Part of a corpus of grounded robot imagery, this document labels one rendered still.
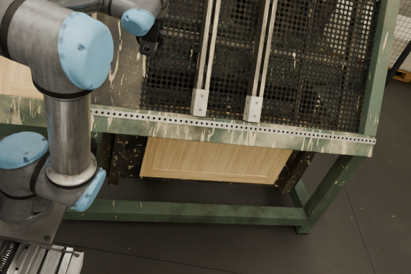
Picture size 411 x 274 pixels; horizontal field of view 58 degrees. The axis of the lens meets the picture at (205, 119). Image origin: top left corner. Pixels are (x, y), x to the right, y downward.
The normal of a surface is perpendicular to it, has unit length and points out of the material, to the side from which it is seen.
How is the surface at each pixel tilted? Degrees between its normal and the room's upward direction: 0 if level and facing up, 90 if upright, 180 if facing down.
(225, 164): 90
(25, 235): 0
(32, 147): 7
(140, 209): 0
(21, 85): 57
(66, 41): 49
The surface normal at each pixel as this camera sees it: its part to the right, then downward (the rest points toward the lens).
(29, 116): 0.26, 0.13
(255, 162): 0.15, 0.66
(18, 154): 0.14, -0.79
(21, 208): 0.29, 0.40
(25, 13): 0.08, -0.33
